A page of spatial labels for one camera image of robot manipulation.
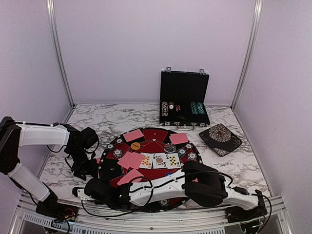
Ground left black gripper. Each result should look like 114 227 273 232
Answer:
67 147 98 181

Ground dealt cards seat two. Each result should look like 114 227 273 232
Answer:
117 169 144 186

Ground green chip seat four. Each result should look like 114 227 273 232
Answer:
107 144 114 150

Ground white chip stack seat four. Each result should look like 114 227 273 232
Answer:
113 149 122 158

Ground dealt cards seat four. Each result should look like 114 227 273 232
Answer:
117 152 144 169

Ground white chip seat five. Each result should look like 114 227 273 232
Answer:
116 138 123 144

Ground blue chip stack seat one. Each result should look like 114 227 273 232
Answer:
159 199 169 207

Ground orange dealer button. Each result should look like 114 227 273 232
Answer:
131 142 141 151

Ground king face card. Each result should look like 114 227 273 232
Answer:
152 153 167 169

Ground dealt cards seat five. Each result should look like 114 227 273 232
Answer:
123 129 144 142

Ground eight of spades card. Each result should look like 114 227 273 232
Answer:
165 153 181 169

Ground clear round button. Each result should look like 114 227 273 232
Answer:
163 144 176 154

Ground green chip stack seat eight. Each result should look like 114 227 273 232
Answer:
178 148 187 157

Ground dealt cards seat seven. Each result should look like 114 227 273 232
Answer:
169 133 189 145

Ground white chip stack seat eight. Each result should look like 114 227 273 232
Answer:
187 152 197 161

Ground red chip seat eight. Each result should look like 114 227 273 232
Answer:
185 143 193 151

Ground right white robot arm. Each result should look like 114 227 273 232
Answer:
84 161 267 218

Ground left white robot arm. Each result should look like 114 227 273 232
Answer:
0 116 99 217

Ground round red black poker mat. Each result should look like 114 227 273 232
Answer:
98 128 203 212

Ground white chips row in case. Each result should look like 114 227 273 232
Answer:
160 101 169 117

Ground red dice in case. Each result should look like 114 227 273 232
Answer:
175 105 181 112

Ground black floral square plate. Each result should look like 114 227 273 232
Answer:
199 123 242 157

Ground green chips row in case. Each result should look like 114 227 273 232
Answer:
190 102 205 115

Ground black poker chip case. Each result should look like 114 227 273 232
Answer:
159 66 210 131

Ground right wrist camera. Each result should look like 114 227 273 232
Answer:
72 187 94 201

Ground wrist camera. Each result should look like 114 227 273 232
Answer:
79 127 99 154
72 187 94 201

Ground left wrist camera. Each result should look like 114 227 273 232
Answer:
79 127 99 154

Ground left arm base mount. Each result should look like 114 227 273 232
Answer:
36 194 78 222

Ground aluminium front rail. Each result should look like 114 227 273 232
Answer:
8 193 294 234

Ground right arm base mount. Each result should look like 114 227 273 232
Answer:
225 206 268 223

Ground left aluminium corner post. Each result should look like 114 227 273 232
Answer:
46 0 70 93

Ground aluminium corner post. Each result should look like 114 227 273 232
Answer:
46 0 70 93
231 0 264 112

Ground right aluminium corner post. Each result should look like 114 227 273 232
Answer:
231 0 264 112

